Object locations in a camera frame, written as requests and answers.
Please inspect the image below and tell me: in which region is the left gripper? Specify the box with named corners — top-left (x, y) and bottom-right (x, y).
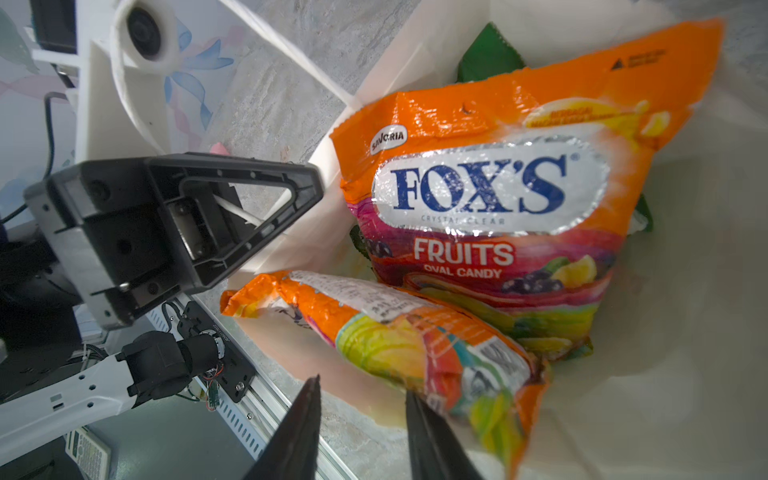
top-left (1, 153), bottom-right (324, 402)

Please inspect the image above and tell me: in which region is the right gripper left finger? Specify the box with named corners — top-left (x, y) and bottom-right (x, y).
top-left (243, 375), bottom-right (321, 480)

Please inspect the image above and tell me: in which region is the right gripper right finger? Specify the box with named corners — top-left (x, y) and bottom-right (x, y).
top-left (406, 391), bottom-right (483, 480)

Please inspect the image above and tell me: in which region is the orange snack pack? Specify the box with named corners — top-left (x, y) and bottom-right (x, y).
top-left (330, 18), bottom-right (725, 361)
top-left (220, 270), bottom-right (548, 479)

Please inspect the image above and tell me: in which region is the orange snack pack back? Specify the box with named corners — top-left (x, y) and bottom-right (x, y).
top-left (330, 18), bottom-right (725, 361)

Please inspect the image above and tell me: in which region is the green snack pack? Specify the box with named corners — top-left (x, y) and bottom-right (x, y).
top-left (457, 22), bottom-right (526, 83)

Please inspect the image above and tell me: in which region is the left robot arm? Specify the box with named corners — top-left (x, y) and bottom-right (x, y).
top-left (1, 153), bottom-right (324, 463)

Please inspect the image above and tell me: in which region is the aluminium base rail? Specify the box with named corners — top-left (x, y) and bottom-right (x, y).
top-left (143, 293), bottom-right (361, 480)

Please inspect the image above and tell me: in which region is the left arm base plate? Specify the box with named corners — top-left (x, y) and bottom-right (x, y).
top-left (177, 301), bottom-right (256, 403)

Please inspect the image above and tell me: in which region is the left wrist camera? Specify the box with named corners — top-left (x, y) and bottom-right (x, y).
top-left (30, 1), bottom-right (181, 163)

